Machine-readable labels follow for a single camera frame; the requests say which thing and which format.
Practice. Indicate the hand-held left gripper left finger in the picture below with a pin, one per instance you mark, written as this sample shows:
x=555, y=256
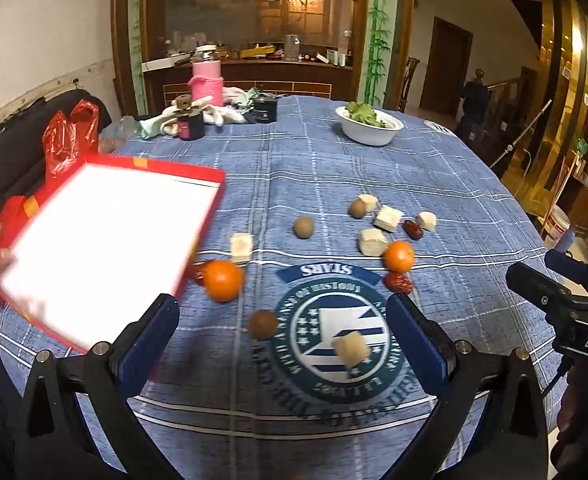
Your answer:
x=149, y=340

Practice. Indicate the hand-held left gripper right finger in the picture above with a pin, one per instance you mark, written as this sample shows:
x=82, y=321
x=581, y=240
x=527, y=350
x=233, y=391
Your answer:
x=414, y=340

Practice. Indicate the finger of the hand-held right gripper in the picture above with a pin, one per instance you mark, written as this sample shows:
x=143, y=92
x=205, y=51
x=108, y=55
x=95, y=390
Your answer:
x=574, y=267
x=536, y=282

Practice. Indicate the red date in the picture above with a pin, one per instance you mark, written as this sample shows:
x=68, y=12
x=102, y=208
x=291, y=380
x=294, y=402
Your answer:
x=199, y=274
x=414, y=230
x=399, y=282

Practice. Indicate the pale sugarcane chunk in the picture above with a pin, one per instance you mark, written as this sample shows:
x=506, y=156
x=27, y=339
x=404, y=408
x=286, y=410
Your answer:
x=241, y=247
x=351, y=349
x=372, y=241
x=387, y=218
x=370, y=202
x=428, y=220

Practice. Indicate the orange mandarin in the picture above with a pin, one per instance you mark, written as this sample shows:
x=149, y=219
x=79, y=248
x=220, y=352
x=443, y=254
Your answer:
x=222, y=280
x=399, y=256

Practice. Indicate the red box tray white inside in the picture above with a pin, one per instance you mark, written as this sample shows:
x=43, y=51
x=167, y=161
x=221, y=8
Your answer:
x=104, y=240

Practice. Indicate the brown longan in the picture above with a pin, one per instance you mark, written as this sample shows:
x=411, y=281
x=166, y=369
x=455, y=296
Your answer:
x=357, y=208
x=304, y=226
x=263, y=328

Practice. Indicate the white bucket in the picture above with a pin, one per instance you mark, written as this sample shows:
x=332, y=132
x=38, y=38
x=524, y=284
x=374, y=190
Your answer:
x=556, y=225

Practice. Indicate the metal pole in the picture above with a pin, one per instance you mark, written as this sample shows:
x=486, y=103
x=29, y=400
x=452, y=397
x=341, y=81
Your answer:
x=521, y=132

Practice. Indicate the blue plaid printed tablecloth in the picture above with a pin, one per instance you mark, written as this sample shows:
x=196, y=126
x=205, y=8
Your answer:
x=299, y=170

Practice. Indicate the clear plastic bag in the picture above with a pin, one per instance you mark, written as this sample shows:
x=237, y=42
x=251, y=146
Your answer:
x=119, y=132

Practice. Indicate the white bowl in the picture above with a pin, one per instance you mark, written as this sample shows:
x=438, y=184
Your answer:
x=369, y=132

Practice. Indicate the pale green cloth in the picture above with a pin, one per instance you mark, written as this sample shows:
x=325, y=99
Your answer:
x=149, y=127

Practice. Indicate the red plastic bag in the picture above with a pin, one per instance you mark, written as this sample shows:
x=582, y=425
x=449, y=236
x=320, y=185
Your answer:
x=69, y=137

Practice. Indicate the black jar red label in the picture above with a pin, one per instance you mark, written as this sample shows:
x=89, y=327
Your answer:
x=191, y=126

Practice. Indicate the green leafy vegetable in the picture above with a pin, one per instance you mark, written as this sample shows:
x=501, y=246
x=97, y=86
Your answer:
x=364, y=112

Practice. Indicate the black sofa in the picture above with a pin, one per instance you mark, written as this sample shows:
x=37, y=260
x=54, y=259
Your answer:
x=19, y=145

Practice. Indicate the brown wooden door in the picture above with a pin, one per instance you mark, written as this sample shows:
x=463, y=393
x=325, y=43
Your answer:
x=444, y=65

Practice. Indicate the dark wooden chair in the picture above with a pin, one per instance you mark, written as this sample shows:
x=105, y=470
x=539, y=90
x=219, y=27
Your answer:
x=410, y=82

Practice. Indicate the wooden spool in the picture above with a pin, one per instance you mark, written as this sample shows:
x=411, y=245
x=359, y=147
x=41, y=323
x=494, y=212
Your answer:
x=183, y=102

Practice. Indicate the white gloves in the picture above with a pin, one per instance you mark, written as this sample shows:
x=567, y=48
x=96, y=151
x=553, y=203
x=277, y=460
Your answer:
x=219, y=110

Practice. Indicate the black battery box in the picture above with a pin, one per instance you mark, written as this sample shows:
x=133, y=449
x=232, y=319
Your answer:
x=265, y=110

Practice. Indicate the pink knit-sleeved bottle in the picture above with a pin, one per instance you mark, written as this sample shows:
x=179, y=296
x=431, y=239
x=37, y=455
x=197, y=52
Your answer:
x=206, y=85

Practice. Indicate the wooden glass cabinet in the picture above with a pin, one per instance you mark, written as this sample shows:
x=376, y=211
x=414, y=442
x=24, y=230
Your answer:
x=254, y=72

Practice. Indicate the glass jug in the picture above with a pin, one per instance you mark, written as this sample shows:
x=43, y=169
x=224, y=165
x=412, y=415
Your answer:
x=292, y=47

